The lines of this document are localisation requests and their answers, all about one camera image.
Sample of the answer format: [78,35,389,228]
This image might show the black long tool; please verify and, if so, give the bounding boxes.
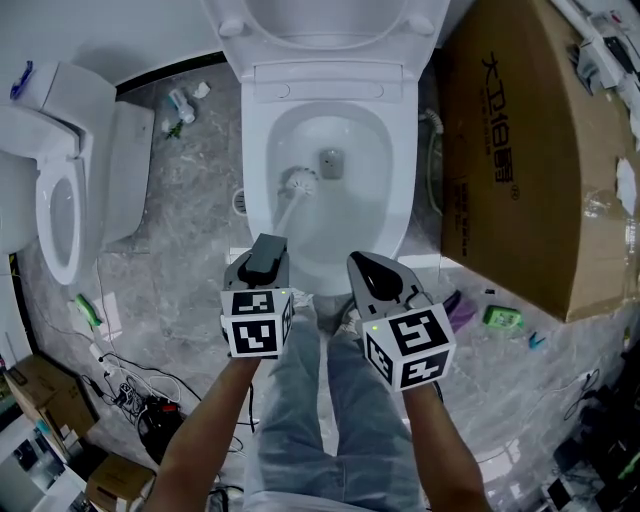
[602,34,639,76]

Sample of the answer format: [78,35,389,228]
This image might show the large cardboard box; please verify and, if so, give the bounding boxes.
[439,0,640,324]

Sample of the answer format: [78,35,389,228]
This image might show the white toilet with tank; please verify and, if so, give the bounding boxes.
[0,60,155,286]

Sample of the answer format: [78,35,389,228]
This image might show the white power strip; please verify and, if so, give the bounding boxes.
[88,342,116,381]

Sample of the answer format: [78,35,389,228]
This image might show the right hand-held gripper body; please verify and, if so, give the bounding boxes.
[355,289,458,393]

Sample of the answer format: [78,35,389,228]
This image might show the black looped cable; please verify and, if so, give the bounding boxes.
[563,368,601,421]

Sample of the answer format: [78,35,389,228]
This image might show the white toilet brush grey grip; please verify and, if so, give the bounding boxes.
[243,165,320,282]

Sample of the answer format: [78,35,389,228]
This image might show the person's left forearm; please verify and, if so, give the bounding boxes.
[147,355,274,512]

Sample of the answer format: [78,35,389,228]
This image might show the grey flexible hose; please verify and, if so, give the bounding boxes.
[418,108,445,217]

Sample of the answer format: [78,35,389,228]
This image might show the blue plastic clip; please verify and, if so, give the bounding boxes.
[9,59,35,100]

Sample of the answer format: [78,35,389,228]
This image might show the white paper sheet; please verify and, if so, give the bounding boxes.
[92,292,124,341]

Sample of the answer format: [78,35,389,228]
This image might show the small white box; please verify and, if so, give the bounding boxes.
[579,37,631,91]

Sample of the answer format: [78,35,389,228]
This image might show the purple cloth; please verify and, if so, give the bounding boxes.
[442,289,480,334]

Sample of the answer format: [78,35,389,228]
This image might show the person's right forearm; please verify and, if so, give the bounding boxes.
[402,384,486,512]

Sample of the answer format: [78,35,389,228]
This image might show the small cardboard box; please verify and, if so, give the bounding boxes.
[84,452,156,512]

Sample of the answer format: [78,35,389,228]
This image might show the black cable tangle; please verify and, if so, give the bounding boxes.
[82,352,201,454]

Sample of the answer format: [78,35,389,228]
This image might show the brown cardboard box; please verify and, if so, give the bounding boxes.
[3,353,96,441]

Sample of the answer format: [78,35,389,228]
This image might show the person's blue jeans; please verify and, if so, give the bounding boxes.
[243,304,426,512]

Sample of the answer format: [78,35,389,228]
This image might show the flat white tissue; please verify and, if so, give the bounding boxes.
[615,157,639,216]

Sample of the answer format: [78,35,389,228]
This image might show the green spray bottle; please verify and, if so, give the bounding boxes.
[74,293,104,327]

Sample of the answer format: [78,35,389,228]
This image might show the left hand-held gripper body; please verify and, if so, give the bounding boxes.
[219,272,296,361]

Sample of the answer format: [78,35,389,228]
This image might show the white and blue bottle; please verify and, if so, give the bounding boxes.
[168,88,196,124]

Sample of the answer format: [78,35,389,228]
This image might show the large crumpled white tissue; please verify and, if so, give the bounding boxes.
[617,74,640,126]

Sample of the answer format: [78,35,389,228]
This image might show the white toilet with raised lid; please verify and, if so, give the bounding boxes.
[199,0,452,297]

